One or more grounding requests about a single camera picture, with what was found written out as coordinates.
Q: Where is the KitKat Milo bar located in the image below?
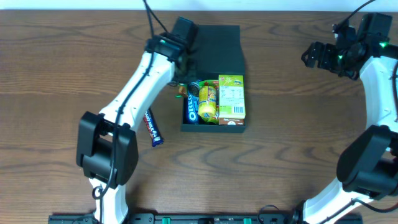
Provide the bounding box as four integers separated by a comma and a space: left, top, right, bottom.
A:
175, 84, 188, 98

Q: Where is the blue Oreo pack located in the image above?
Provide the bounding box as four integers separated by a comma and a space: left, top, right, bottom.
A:
185, 82, 200, 124

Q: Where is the black gift box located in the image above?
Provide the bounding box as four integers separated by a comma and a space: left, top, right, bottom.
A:
181, 25, 246, 133

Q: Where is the yellow Mentos bottle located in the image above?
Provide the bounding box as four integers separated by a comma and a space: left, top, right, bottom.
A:
198, 86, 217, 119

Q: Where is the green yellow snack box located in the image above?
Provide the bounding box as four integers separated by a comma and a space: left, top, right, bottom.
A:
218, 75, 246, 119

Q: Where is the colourful gummy candy bag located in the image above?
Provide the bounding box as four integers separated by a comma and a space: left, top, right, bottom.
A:
200, 80, 219, 125

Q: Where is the brown Pocky box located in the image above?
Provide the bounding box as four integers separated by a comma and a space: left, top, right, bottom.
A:
219, 118, 244, 126

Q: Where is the Dairy Milk chocolate bar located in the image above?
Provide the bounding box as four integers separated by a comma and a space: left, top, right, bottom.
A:
143, 108, 164, 147

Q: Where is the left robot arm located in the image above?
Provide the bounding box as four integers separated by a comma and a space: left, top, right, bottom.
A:
76, 17, 198, 223

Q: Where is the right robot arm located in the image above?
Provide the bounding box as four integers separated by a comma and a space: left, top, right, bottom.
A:
291, 13, 397, 223

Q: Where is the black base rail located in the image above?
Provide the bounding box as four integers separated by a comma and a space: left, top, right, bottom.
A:
48, 212, 363, 224

